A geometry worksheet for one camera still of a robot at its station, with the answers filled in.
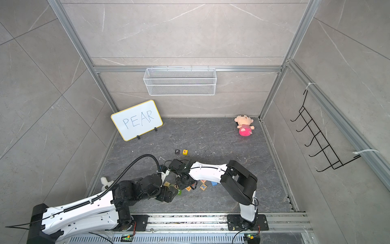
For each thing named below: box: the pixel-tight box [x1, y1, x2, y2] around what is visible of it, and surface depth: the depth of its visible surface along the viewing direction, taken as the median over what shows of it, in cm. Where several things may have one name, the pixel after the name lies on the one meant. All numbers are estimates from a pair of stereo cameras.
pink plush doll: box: [234, 113, 255, 137], surface depth 112 cm
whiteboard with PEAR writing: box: [110, 99, 164, 142], surface depth 105 cm
